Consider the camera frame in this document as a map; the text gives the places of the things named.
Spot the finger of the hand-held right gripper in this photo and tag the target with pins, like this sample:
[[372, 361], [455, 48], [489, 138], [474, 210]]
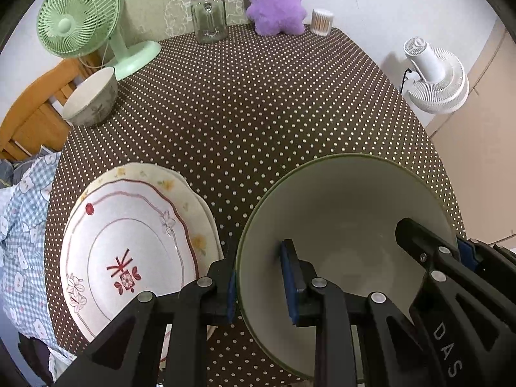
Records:
[[435, 258], [469, 252]]

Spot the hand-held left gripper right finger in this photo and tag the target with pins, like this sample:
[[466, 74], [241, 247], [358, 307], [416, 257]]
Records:
[[288, 286]]

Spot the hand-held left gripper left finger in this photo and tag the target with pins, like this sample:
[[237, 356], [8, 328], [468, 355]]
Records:
[[231, 294]]

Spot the yellow flower white plate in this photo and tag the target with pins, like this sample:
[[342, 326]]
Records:
[[169, 183], [213, 232]]

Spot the floral beige bowl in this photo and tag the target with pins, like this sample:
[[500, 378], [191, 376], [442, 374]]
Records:
[[342, 209], [92, 109]]

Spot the red flower white plate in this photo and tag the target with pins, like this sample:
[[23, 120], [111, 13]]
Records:
[[133, 229]]

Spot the brown polka dot tablecloth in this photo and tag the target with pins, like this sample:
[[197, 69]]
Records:
[[242, 129]]

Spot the white desk fan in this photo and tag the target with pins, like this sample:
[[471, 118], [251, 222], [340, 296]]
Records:
[[443, 84]]

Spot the blue checkered cloth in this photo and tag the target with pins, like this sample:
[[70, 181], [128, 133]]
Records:
[[24, 229]]

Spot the cotton swab container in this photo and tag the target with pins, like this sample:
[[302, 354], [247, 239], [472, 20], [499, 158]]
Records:
[[322, 22]]

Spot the orange wooden chair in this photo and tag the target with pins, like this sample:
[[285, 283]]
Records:
[[32, 117]]

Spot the glass jar with dark lid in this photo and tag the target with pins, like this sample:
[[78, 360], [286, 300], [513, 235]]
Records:
[[207, 20]]

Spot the purple plush toy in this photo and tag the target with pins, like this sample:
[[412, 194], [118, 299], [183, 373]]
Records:
[[274, 0]]

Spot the green cushion with white drawings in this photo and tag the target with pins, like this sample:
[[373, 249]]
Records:
[[161, 8]]

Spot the green desk fan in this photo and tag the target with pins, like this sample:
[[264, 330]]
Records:
[[76, 16]]

